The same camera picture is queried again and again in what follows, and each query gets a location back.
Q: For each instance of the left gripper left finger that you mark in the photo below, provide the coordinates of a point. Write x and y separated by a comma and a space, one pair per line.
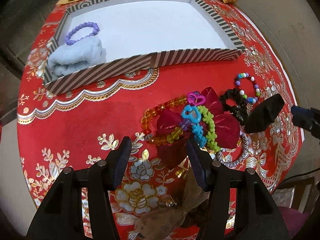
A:
104, 176

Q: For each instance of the striped white tray box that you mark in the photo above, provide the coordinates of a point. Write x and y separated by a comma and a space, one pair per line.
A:
144, 34

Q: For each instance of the red velvet bow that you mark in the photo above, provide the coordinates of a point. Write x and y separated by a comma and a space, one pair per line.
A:
216, 129

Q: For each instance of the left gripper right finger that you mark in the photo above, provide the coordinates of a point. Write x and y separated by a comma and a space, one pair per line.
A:
212, 177

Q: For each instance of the red floral table cloth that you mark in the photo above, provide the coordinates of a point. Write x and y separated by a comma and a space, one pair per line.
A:
81, 126

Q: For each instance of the leopard print bow scrunchie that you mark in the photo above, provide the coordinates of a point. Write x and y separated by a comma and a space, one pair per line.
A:
158, 224

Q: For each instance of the black scrunchie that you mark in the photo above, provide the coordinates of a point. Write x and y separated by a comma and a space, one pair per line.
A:
235, 104

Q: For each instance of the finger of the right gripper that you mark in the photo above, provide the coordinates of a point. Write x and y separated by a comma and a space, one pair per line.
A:
307, 119

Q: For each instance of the light blue fuzzy headband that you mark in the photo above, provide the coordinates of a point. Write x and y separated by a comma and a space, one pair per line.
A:
81, 55

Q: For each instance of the black headband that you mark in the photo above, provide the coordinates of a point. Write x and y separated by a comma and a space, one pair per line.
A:
264, 114

